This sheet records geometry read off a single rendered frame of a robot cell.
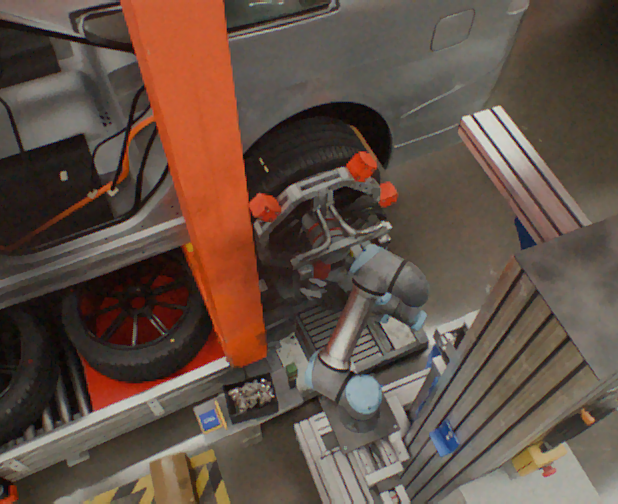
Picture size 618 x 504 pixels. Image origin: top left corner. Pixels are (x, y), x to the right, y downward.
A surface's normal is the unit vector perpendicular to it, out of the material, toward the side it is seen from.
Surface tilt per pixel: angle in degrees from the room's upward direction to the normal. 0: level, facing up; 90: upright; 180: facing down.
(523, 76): 0
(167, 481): 0
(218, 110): 90
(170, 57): 90
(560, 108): 0
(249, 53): 80
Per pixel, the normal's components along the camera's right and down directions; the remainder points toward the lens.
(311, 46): 0.42, 0.69
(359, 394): 0.12, -0.45
